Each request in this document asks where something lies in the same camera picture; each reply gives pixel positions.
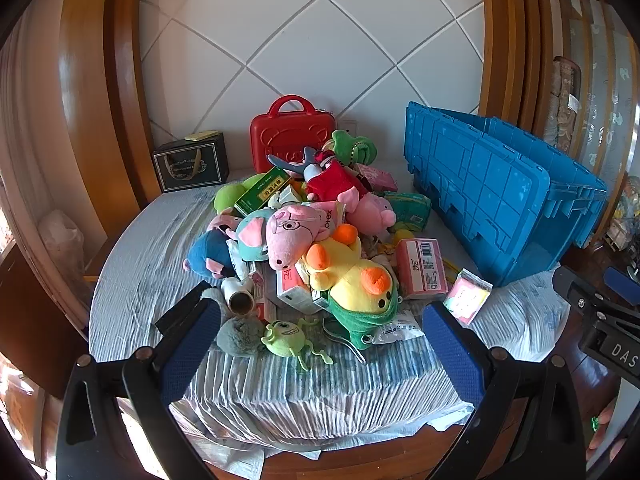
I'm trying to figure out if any pink pig plush with glasses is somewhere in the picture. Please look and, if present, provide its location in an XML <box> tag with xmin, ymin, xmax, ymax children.
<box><xmin>235</xmin><ymin>203</ymin><xmax>327</xmax><ymax>272</ymax></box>

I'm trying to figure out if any pink tissue pack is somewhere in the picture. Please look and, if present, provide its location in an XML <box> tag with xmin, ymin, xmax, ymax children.
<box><xmin>357</xmin><ymin>162</ymin><xmax>398</xmax><ymax>193</ymax></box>

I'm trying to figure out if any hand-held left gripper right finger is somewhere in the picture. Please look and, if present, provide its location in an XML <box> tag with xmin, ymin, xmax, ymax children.
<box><xmin>422</xmin><ymin>300</ymin><xmax>586</xmax><ymax>480</ymax></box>

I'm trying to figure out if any pink white medicine box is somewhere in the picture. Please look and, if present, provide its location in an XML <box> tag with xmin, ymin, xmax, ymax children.
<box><xmin>274</xmin><ymin>265</ymin><xmax>331</xmax><ymax>316</ymax></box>

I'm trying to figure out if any green frog plush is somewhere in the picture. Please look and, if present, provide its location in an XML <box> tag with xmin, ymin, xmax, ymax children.
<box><xmin>330</xmin><ymin>130</ymin><xmax>378</xmax><ymax>166</ymax></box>

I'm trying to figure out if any red toy suitcase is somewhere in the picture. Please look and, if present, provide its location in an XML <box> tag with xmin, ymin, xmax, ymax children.
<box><xmin>250</xmin><ymin>94</ymin><xmax>337</xmax><ymax>175</ymax></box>

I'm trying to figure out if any grey blue shark plush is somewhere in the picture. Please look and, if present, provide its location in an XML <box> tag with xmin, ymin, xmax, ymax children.
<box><xmin>267</xmin><ymin>146</ymin><xmax>326</xmax><ymax>181</ymax></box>

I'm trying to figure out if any white plastic packet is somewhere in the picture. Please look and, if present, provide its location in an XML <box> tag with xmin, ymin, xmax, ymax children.
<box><xmin>372</xmin><ymin>307</ymin><xmax>426</xmax><ymax>345</ymax></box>

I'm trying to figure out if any dark wooden cabinet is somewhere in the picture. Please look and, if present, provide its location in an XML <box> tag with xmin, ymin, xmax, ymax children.
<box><xmin>0</xmin><ymin>240</ymin><xmax>91</xmax><ymax>401</ymax></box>

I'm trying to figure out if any grey fluffy plush ball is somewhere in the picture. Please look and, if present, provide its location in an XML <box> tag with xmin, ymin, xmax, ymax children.
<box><xmin>216</xmin><ymin>317</ymin><xmax>266</xmax><ymax>357</ymax></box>

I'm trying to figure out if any green one-eyed monster plush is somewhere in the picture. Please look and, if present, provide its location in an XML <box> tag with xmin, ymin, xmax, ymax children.
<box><xmin>260</xmin><ymin>317</ymin><xmax>336</xmax><ymax>371</ymax></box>

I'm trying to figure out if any person's right hand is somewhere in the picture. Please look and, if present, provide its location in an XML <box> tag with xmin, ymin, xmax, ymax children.
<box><xmin>586</xmin><ymin>399</ymin><xmax>621</xmax><ymax>466</ymax></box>

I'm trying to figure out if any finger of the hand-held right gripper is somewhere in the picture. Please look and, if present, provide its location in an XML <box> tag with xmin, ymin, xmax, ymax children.
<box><xmin>602</xmin><ymin>266</ymin><xmax>640</xmax><ymax>306</ymax></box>
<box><xmin>552</xmin><ymin>266</ymin><xmax>608</xmax><ymax>325</ymax></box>

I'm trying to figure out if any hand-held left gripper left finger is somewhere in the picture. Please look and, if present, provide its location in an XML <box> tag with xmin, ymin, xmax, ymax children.
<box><xmin>55</xmin><ymin>280</ymin><xmax>223</xmax><ymax>480</ymax></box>

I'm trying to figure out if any white cardboard tube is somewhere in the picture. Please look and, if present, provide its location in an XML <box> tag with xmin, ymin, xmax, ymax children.
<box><xmin>221</xmin><ymin>277</ymin><xmax>257</xmax><ymax>317</ymax></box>

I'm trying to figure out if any pink pig plush blue body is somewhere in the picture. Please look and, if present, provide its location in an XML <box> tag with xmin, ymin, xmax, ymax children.
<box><xmin>182</xmin><ymin>214</ymin><xmax>241</xmax><ymax>281</ymax></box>

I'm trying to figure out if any green medicine box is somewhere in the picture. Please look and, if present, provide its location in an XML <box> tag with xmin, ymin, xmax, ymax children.
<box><xmin>234</xmin><ymin>166</ymin><xmax>291</xmax><ymax>218</ymax></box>

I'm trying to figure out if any yellow duck plush green hood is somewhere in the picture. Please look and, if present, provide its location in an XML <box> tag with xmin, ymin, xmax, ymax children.
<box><xmin>300</xmin><ymin>223</ymin><xmax>401</xmax><ymax>351</ymax></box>

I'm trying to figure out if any white rolled mat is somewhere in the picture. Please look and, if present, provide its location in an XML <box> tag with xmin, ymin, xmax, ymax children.
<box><xmin>542</xmin><ymin>92</ymin><xmax>558</xmax><ymax>147</ymax></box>

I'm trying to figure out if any pink box with barcode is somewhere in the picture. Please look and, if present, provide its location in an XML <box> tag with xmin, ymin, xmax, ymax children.
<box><xmin>395</xmin><ymin>238</ymin><xmax>451</xmax><ymax>301</ymax></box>

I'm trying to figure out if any patterned rolled mat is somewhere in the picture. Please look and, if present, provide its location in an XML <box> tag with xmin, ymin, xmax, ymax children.
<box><xmin>552</xmin><ymin>57</ymin><xmax>583</xmax><ymax>153</ymax></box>

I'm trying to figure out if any black gift box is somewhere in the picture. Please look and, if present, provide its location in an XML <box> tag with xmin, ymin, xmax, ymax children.
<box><xmin>152</xmin><ymin>132</ymin><xmax>230</xmax><ymax>193</ymax></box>

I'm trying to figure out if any pink tissue packet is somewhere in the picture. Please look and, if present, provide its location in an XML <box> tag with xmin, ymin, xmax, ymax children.
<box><xmin>444</xmin><ymin>268</ymin><xmax>493</xmax><ymax>328</ymax></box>

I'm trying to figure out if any light green plush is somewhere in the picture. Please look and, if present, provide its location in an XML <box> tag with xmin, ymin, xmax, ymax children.
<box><xmin>214</xmin><ymin>172</ymin><xmax>268</xmax><ymax>213</ymax></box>

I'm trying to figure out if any blue plastic storage crate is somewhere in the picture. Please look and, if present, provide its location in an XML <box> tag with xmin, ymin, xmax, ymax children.
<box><xmin>404</xmin><ymin>101</ymin><xmax>608</xmax><ymax>288</ymax></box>

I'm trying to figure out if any pink pig plush red dress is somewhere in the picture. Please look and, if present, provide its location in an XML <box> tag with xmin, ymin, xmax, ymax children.
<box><xmin>305</xmin><ymin>162</ymin><xmax>398</xmax><ymax>236</ymax></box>

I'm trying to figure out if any green diaper pack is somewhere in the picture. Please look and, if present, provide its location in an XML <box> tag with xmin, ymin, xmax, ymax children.
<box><xmin>385</xmin><ymin>191</ymin><xmax>432</xmax><ymax>233</ymax></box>

